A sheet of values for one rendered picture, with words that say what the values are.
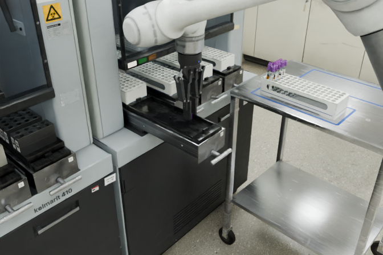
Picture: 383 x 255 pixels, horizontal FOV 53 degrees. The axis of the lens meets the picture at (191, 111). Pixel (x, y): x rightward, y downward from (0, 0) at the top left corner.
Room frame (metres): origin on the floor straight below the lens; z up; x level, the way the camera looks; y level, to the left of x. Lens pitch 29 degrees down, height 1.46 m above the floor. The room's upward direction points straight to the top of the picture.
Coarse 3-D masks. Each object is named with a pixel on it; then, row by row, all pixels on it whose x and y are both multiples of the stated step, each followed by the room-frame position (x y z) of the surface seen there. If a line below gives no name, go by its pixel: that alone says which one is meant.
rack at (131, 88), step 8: (120, 72) 1.38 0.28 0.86; (120, 80) 1.32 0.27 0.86; (128, 80) 1.32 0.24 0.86; (136, 80) 1.31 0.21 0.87; (120, 88) 1.25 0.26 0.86; (128, 88) 1.25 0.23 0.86; (136, 88) 1.25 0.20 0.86; (144, 88) 1.27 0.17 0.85; (128, 96) 1.22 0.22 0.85; (136, 96) 1.24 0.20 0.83
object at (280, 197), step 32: (288, 64) 1.58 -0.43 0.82; (256, 96) 1.27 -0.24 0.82; (352, 96) 1.26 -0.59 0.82; (320, 128) 1.06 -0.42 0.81; (352, 128) 1.04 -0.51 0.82; (256, 192) 1.35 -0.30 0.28; (288, 192) 1.35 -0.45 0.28; (320, 192) 1.35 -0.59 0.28; (224, 224) 1.31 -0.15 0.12; (288, 224) 1.16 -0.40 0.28; (320, 224) 1.16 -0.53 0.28; (352, 224) 1.16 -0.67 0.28
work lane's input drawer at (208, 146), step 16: (128, 112) 1.18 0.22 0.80; (144, 112) 1.18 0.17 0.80; (160, 112) 1.18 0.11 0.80; (176, 112) 1.18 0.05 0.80; (144, 128) 1.13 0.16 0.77; (160, 128) 1.07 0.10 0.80; (176, 128) 1.07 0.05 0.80; (192, 128) 1.07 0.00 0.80; (208, 128) 1.05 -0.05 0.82; (224, 128) 1.07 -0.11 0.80; (176, 144) 1.02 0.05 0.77; (192, 144) 0.98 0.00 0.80; (208, 144) 1.00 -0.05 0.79; (224, 144) 1.06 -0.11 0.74
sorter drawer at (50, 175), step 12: (12, 156) 0.91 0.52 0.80; (48, 156) 0.89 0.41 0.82; (60, 156) 0.90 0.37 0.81; (72, 156) 0.92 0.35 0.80; (24, 168) 0.86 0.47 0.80; (36, 168) 0.84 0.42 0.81; (48, 168) 0.86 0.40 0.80; (60, 168) 0.89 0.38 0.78; (72, 168) 0.91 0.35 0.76; (36, 180) 0.83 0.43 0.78; (48, 180) 0.85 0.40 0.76; (60, 180) 0.86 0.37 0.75; (72, 180) 0.86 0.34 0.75
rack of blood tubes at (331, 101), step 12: (264, 84) 1.28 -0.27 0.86; (276, 84) 1.25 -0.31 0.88; (288, 84) 1.24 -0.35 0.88; (300, 84) 1.24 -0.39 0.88; (312, 84) 1.25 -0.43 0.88; (276, 96) 1.24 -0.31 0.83; (288, 96) 1.22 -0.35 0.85; (300, 96) 1.26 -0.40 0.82; (312, 96) 1.15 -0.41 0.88; (324, 96) 1.14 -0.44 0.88; (336, 96) 1.15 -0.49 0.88; (348, 96) 1.15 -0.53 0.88; (312, 108) 1.14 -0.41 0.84; (324, 108) 1.16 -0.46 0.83; (336, 108) 1.09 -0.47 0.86
